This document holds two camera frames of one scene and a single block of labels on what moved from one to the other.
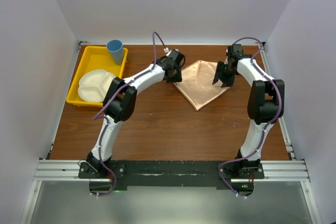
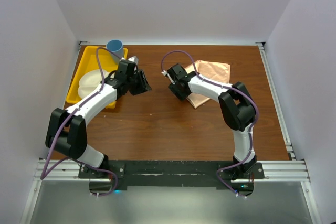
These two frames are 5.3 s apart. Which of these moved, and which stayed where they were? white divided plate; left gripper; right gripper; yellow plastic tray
Moved: left gripper; right gripper
Stayed: yellow plastic tray; white divided plate
